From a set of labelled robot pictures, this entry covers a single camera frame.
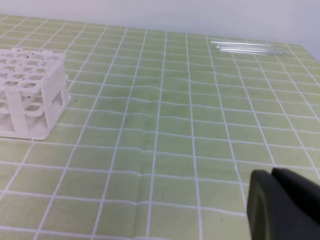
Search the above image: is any green checkered tablecloth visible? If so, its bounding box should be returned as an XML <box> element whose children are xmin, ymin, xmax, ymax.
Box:
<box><xmin>0</xmin><ymin>15</ymin><xmax>320</xmax><ymax>240</ymax></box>

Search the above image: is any clear glass test tube lying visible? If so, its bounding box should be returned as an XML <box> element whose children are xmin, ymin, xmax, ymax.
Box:
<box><xmin>215</xmin><ymin>48</ymin><xmax>287</xmax><ymax>57</ymax></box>
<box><xmin>209</xmin><ymin>41</ymin><xmax>273</xmax><ymax>48</ymax></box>
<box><xmin>215</xmin><ymin>45</ymin><xmax>283</xmax><ymax>53</ymax></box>

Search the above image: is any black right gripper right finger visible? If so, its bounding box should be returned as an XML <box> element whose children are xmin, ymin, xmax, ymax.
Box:
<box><xmin>271</xmin><ymin>168</ymin><xmax>320</xmax><ymax>224</ymax></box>

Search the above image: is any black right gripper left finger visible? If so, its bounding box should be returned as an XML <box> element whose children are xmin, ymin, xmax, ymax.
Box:
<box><xmin>246</xmin><ymin>169</ymin><xmax>320</xmax><ymax>240</ymax></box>

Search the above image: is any white plastic test tube rack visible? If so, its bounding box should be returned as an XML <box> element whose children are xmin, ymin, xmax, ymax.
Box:
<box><xmin>0</xmin><ymin>48</ymin><xmax>71</xmax><ymax>141</ymax></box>

